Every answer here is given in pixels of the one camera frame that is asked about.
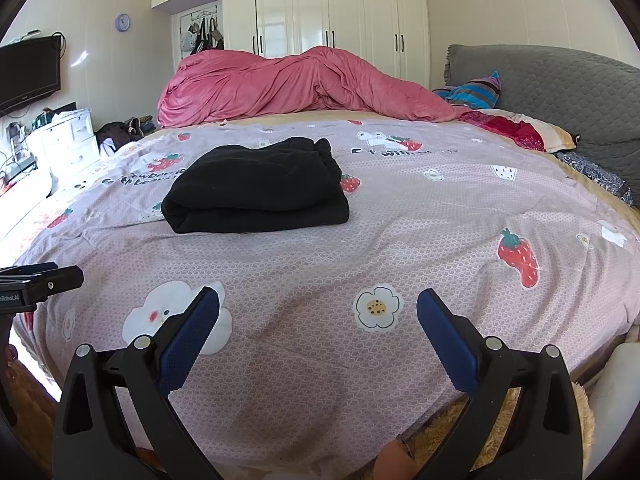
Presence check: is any pink duvet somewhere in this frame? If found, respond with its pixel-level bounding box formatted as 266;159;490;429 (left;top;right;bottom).
156;46;473;128

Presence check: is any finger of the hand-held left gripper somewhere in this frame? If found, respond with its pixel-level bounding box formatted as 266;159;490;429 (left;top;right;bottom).
22;262;84;308

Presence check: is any strawberry printed blanket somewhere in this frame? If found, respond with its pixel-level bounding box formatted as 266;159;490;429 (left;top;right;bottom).
10;112;640;466

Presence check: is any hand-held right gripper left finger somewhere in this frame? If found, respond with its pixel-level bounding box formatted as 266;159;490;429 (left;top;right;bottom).
52;285;221;480

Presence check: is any grey quilted headboard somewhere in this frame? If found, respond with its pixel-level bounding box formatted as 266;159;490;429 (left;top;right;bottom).
443;44;640;211

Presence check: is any black sweater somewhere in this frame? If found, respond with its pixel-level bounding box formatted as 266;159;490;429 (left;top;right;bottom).
161;136;351;234

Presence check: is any black wall television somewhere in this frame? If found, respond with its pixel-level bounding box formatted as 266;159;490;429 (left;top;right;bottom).
0;35;63;115

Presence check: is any white drawer cabinet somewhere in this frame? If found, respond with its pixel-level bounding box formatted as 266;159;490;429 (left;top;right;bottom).
27;107;101;176

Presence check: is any white wardrobe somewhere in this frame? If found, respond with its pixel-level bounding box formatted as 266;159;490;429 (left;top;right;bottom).
150;0;431;91

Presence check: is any dark clothes pile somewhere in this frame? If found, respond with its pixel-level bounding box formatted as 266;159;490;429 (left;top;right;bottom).
95;116;158;157

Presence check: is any tan plush rug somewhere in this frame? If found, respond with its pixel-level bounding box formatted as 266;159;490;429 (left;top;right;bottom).
410;380;597;480

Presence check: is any person's right hand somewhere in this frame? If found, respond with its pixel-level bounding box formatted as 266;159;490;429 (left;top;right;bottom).
372;434;418;480

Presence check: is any white rounded object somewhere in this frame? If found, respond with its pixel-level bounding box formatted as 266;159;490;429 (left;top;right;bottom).
585;342;640;461

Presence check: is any blue patterned cloth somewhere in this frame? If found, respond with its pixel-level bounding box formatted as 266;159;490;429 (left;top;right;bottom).
555;150;633;206

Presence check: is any red patterned pillow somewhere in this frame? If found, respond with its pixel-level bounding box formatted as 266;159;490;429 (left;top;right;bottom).
460;108;577;154

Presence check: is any striped pillow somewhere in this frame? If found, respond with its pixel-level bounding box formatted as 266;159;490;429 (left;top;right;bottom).
432;71;503;110

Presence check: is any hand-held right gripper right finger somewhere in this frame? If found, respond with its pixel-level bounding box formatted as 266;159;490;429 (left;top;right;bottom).
416;287;585;480

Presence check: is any cluttered white desk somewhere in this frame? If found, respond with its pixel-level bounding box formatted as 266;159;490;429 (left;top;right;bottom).
0;115;56;246

